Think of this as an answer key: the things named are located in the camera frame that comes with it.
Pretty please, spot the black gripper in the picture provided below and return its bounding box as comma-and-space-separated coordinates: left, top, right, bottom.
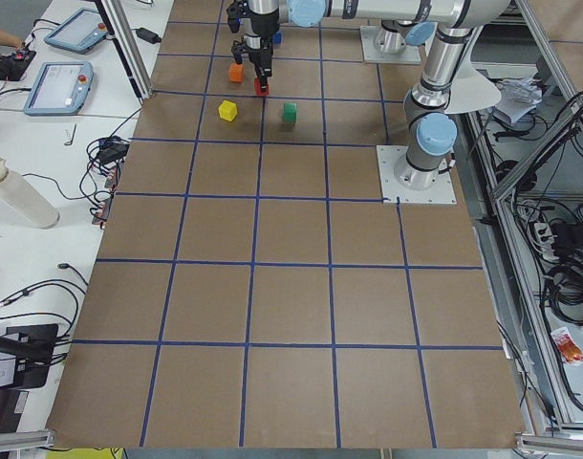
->
231, 33, 273, 81

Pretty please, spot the red wooden block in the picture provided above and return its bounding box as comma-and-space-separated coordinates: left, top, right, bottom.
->
254, 78, 270, 97

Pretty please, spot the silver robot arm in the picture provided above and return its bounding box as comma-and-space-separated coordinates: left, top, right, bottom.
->
287, 1, 508, 174
227, 1, 436, 96

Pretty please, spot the orange wooden block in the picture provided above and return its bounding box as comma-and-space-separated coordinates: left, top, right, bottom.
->
228, 63, 245, 83

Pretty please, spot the yellow wooden block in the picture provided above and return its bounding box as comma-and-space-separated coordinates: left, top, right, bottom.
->
218, 100, 238, 122

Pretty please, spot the green wooden block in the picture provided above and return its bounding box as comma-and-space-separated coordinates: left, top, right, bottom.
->
282, 102, 298, 123

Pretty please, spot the black power adapter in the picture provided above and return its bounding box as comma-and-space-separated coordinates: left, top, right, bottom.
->
135, 28, 162, 44

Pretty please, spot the far blue teach pendant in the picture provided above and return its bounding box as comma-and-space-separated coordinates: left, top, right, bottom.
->
44, 8, 108, 54

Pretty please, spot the blue teach pendant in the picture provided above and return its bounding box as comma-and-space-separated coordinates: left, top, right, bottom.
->
23, 61, 94, 116
44, 8, 108, 54

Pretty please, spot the near blue teach pendant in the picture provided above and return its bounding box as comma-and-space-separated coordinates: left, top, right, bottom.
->
23, 61, 94, 116

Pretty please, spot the metal allen key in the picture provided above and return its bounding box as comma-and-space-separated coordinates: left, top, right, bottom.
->
63, 123, 77, 146

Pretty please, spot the black electronics box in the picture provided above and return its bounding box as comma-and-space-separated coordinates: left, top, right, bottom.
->
0, 50, 36, 81

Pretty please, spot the white cylindrical bottle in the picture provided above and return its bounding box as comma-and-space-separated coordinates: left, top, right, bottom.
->
0, 158, 60, 229

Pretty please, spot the red snack packet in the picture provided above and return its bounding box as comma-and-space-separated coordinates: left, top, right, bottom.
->
551, 327, 583, 365

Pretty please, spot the wrist black camera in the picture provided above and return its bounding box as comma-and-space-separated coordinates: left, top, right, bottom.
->
227, 0, 248, 33

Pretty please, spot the aluminium frame post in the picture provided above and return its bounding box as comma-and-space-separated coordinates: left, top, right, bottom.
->
94, 0, 153, 100

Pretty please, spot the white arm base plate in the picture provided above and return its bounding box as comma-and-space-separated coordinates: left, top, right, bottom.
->
376, 145, 457, 206
360, 26, 421, 65

